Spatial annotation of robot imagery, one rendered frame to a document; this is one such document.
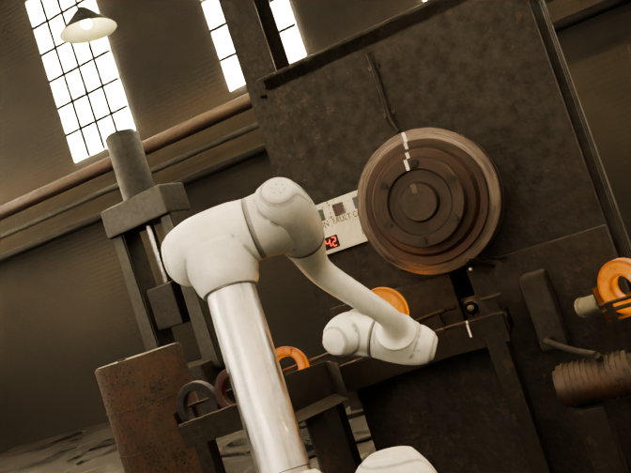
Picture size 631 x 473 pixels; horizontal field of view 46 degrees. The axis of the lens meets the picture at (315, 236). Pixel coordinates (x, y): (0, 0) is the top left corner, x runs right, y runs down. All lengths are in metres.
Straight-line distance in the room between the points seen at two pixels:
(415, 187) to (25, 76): 9.79
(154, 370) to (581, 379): 3.17
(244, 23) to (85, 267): 6.17
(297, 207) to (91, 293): 9.67
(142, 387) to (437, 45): 3.06
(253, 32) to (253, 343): 4.32
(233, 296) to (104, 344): 9.63
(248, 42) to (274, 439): 4.43
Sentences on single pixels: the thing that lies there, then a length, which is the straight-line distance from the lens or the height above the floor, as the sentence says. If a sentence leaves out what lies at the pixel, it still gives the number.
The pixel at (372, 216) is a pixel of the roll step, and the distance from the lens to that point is 2.46.
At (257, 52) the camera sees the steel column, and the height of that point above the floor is 2.67.
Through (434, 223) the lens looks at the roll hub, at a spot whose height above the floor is 1.04.
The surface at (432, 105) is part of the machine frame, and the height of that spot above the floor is 1.42.
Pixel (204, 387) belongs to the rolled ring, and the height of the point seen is 0.74.
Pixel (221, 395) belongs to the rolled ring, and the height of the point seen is 0.69.
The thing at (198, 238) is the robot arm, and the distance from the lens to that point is 1.49.
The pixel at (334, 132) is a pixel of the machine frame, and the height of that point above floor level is 1.46.
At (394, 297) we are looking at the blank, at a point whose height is 0.86.
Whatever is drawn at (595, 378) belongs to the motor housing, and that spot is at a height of 0.48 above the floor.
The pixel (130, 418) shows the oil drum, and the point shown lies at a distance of 4.92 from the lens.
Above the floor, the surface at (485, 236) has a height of 0.95.
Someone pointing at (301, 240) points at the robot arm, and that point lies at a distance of 1.52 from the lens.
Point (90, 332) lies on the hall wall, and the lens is 11.18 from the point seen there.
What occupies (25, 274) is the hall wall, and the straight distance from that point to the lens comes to 11.82.
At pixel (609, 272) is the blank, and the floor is 0.75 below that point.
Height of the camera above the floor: 0.98
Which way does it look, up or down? 3 degrees up
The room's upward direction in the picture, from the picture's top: 18 degrees counter-clockwise
